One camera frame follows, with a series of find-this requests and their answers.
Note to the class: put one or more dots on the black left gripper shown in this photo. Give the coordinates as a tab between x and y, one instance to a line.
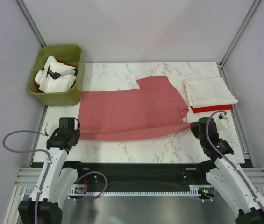
76	135

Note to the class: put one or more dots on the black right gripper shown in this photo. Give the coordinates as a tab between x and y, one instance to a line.
194	127

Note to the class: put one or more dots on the pink t-shirt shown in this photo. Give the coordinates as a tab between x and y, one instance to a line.
153	110

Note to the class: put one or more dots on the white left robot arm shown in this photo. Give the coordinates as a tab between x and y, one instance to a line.
44	205

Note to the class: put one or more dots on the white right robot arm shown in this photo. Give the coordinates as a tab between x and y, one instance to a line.
224	173

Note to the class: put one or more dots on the folded red t-shirt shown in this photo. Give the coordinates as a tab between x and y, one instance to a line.
212	108

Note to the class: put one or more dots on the folded cream t-shirt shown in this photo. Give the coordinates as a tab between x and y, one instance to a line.
208	92

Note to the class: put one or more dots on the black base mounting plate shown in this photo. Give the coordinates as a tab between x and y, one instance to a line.
139	177

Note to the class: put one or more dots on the white t-shirt in bin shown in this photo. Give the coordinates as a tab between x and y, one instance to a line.
52	79

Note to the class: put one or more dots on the olive green plastic bin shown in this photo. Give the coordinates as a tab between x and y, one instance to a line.
57	75

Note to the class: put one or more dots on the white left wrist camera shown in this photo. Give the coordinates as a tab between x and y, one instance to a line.
48	129

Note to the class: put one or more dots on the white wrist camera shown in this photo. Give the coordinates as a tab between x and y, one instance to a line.
48	129
222	123

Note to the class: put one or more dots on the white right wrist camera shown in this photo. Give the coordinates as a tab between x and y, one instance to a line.
222	123

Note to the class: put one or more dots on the aluminium front rail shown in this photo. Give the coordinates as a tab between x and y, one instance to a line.
29	176

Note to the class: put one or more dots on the white slotted cable duct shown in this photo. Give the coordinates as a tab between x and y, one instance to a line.
193	191

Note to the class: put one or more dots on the left aluminium frame post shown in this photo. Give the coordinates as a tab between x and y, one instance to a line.
31	23

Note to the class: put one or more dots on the aluminium frame post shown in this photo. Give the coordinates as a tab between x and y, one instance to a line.
31	23
240	31

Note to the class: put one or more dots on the right aluminium frame post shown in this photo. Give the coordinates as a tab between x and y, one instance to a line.
240	31

